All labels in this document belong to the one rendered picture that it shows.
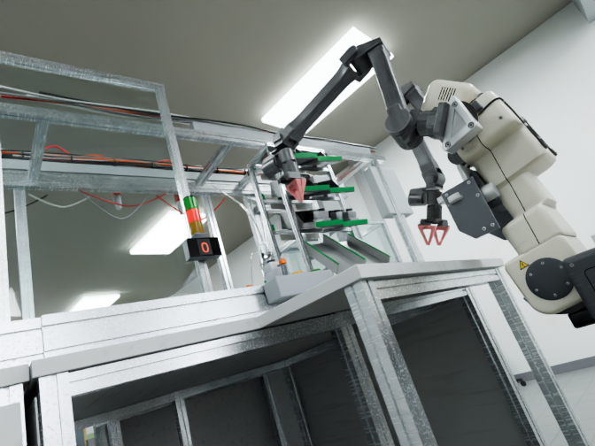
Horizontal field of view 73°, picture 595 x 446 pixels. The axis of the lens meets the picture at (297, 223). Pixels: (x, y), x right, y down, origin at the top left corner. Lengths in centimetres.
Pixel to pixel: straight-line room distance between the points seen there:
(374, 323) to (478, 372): 110
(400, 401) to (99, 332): 62
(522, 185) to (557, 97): 357
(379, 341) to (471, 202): 55
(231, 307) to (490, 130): 83
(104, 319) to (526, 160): 111
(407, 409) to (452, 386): 114
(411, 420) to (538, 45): 450
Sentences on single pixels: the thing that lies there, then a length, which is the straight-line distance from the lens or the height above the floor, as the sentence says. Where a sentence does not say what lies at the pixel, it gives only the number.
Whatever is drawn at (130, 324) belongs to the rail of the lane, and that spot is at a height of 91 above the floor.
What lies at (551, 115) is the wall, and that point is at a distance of 474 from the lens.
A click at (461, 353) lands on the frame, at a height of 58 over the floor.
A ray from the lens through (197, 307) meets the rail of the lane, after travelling 105.
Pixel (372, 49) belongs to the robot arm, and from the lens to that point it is 146.
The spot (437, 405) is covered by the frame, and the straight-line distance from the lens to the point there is 202.
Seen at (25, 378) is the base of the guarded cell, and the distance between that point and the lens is 88.
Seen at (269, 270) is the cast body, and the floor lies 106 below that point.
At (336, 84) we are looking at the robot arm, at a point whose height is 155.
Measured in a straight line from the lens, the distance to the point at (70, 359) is 87.
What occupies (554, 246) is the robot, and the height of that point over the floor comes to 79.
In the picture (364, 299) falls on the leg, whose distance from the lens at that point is 82.
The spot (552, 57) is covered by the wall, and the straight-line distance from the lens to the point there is 493.
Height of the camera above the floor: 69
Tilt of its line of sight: 20 degrees up
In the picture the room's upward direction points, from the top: 19 degrees counter-clockwise
